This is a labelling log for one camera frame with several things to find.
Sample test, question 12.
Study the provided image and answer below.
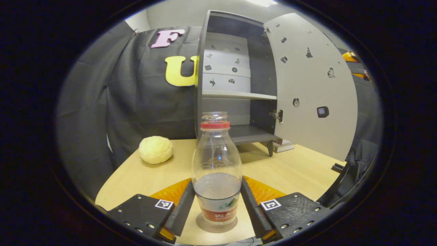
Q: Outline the white cabinet shelf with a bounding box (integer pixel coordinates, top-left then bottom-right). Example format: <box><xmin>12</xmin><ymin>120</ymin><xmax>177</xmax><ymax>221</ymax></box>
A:
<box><xmin>202</xmin><ymin>90</ymin><xmax>278</xmax><ymax>101</ymax></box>

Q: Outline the black backdrop cloth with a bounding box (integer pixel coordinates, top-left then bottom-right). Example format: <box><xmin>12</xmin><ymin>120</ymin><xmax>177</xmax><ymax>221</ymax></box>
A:
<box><xmin>56</xmin><ymin>20</ymin><xmax>383</xmax><ymax>200</ymax></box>

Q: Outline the yellow foam bun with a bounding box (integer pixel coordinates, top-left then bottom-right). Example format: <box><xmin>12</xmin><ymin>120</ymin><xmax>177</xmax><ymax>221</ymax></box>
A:
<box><xmin>139</xmin><ymin>136</ymin><xmax>173</xmax><ymax>165</ymax></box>

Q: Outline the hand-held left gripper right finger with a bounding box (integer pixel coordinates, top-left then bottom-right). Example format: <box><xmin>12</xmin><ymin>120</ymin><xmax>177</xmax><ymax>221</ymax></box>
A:
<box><xmin>241</xmin><ymin>176</ymin><xmax>333</xmax><ymax>243</ymax></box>

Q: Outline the ceiling light panel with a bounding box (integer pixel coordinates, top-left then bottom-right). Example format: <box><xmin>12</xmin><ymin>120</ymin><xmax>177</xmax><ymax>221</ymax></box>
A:
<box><xmin>244</xmin><ymin>0</ymin><xmax>279</xmax><ymax>8</ymax></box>

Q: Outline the round brown coaster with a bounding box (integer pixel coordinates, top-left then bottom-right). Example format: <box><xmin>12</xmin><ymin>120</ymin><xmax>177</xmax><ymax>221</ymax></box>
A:
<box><xmin>196</xmin><ymin>212</ymin><xmax>239</xmax><ymax>234</ymax></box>

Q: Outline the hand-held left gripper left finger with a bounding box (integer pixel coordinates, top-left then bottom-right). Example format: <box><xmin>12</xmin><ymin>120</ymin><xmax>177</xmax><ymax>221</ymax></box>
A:
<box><xmin>107</xmin><ymin>178</ymin><xmax>196</xmax><ymax>244</ymax></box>

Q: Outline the dark grey cabinet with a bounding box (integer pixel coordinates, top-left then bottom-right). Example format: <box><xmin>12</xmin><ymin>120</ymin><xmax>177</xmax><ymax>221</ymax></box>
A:
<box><xmin>195</xmin><ymin>10</ymin><xmax>284</xmax><ymax>157</ymax></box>

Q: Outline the clear plastic bottle red label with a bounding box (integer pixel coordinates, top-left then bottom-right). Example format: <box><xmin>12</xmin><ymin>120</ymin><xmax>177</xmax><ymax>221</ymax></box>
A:
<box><xmin>191</xmin><ymin>112</ymin><xmax>243</xmax><ymax>226</ymax></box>

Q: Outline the grey cabinet door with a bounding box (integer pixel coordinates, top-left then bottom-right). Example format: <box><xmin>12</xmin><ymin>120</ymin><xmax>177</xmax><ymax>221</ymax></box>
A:
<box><xmin>263</xmin><ymin>13</ymin><xmax>359</xmax><ymax>162</ymax></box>

